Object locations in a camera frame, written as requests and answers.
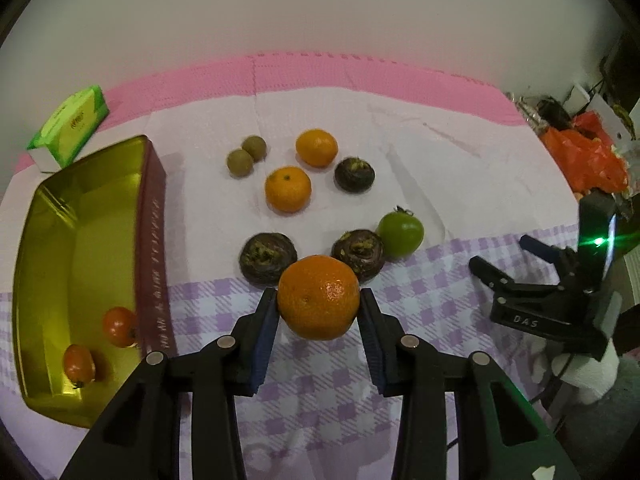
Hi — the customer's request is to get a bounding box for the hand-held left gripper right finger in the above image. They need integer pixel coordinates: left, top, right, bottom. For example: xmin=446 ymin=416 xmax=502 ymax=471
xmin=359 ymin=288 xmax=581 ymax=480

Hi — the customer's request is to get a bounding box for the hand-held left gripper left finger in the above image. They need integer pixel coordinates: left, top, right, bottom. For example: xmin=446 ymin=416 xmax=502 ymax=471
xmin=60 ymin=287 xmax=281 ymax=480

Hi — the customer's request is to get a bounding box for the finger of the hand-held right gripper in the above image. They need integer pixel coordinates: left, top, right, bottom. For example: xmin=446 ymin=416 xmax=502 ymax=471
xmin=519 ymin=234 xmax=568 ymax=267
xmin=468 ymin=256 xmax=566 ymax=303

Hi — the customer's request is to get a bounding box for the orange mandarin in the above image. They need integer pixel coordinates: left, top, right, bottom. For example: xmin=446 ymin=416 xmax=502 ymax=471
xmin=276 ymin=255 xmax=362 ymax=342
xmin=295 ymin=129 xmax=339 ymax=168
xmin=264 ymin=166 xmax=313 ymax=214

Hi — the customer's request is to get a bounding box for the green tomato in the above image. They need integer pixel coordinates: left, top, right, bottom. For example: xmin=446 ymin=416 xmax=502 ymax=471
xmin=376 ymin=205 xmax=425 ymax=260

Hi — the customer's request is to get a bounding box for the gold metal tin box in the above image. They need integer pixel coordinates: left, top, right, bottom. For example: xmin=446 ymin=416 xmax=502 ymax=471
xmin=11 ymin=135 xmax=173 ymax=429

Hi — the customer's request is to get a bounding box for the person's right hand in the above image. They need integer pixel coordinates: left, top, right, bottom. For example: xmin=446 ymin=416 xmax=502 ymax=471
xmin=552 ymin=345 xmax=622 ymax=404

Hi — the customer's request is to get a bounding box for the dark water chestnut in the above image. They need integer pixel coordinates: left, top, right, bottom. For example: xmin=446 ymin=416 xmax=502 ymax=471
xmin=334 ymin=156 xmax=376 ymax=193
xmin=238 ymin=232 xmax=299 ymax=289
xmin=331 ymin=229 xmax=386 ymax=282

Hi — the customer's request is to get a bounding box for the orange plastic bag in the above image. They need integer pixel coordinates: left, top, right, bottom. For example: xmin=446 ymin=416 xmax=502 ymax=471
xmin=542 ymin=112 xmax=630 ymax=193

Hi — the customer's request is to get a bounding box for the white purple checkered cloth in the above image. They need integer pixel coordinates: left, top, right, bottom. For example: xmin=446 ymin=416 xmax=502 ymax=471
xmin=0 ymin=85 xmax=586 ymax=480

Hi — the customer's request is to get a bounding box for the red tomato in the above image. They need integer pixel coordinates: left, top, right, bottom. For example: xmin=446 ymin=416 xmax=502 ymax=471
xmin=62 ymin=344 xmax=97 ymax=388
xmin=102 ymin=306 xmax=139 ymax=348

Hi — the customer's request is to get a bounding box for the brown longan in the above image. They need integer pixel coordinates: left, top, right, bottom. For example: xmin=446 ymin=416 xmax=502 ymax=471
xmin=241 ymin=135 xmax=267 ymax=162
xmin=226 ymin=150 xmax=255 ymax=178

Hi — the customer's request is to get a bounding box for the green tissue pack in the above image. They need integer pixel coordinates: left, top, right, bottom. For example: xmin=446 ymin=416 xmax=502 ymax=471
xmin=26 ymin=85 xmax=110 ymax=170

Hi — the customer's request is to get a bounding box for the black cable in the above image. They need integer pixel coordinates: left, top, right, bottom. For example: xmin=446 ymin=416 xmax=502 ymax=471
xmin=530 ymin=355 xmax=568 ymax=406

